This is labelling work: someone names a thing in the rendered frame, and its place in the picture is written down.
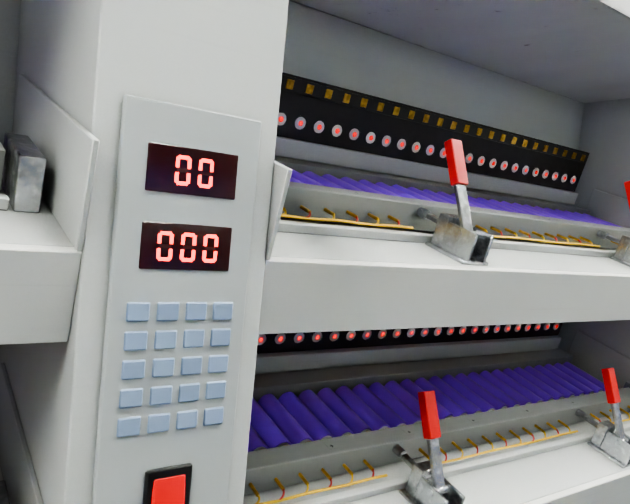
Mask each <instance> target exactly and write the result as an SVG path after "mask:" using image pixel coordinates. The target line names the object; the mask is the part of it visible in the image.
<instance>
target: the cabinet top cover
mask: <svg viewBox="0 0 630 504"><path fill-rule="evenodd" d="M289 1H292V2H295V3H298V4H301V5H303V6H306V7H309V8H312V9H315V10H318V11H321V12H323V13H326V14H329V15H332V16H335V17H338V18H341V19H344V20H346V21H349V22H352V23H355V24H358V25H361V26H364V27H366V28H369V29H372V30H375V31H378V32H381V33H384V34H387V35H389V36H392V37H395V38H398V39H401V40H404V41H407V42H410V43H412V44H415V45H418V46H421V47H424V48H427V49H430V50H432V51H435V52H438V53H441V54H444V55H447V56H450V57H453V58H455V59H458V60H461V61H464V62H467V63H470V64H473V65H475V66H478V67H481V68H484V69H487V70H490V71H493V72H496V73H498V74H501V75H504V76H507V77H510V78H513V79H516V80H518V81H521V82H524V83H527V84H530V85H533V86H536V87H539V88H541V89H544V90H547V91H550V92H553V93H556V94H559V95H562V96H564V97H567V98H570V99H573V100H576V101H579V102H582V103H592V102H601V101H611V100H620V99H630V0H289Z"/></svg>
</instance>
